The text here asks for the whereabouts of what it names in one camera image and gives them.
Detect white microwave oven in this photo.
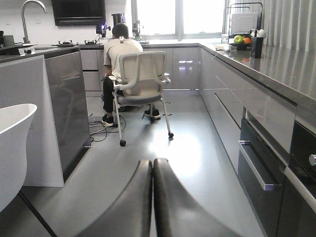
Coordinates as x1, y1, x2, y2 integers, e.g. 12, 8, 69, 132
231, 12, 258, 35

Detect grey counter cabinets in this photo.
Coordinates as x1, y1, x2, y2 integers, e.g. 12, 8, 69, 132
80, 43, 316, 173

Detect black fruit bowl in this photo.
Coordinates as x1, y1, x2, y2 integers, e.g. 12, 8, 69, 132
233, 43, 251, 51

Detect white office chair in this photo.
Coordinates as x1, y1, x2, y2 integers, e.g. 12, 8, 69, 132
109, 51, 171, 147

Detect black wall television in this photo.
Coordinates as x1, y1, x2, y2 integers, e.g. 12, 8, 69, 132
52, 0, 105, 26

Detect grey kitchen island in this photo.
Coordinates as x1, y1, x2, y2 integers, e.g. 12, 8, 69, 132
0, 46, 90, 187

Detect green apple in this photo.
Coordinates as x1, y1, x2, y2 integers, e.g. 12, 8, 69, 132
234, 35, 244, 44

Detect white shell chair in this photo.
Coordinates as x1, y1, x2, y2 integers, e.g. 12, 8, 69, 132
0, 104, 37, 210

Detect seated person in beige shirt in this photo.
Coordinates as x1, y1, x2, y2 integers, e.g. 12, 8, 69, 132
101, 23, 161, 127

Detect floor cables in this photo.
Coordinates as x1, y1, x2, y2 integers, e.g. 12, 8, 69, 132
88, 116, 126, 143

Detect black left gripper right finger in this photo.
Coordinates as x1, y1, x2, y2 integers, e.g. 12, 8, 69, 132
153, 158, 239, 237

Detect orange fruit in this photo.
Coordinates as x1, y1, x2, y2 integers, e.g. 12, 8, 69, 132
243, 37, 251, 44

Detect black knife block container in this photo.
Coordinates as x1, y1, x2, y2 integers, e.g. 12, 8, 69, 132
250, 37, 263, 58

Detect chrome kitchen faucet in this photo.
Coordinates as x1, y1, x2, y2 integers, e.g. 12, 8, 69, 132
20, 0, 48, 44

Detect built-in black oven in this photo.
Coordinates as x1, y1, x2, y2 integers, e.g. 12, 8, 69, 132
237, 119, 316, 237

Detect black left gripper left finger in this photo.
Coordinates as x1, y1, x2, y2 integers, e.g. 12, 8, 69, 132
77, 159, 153, 237

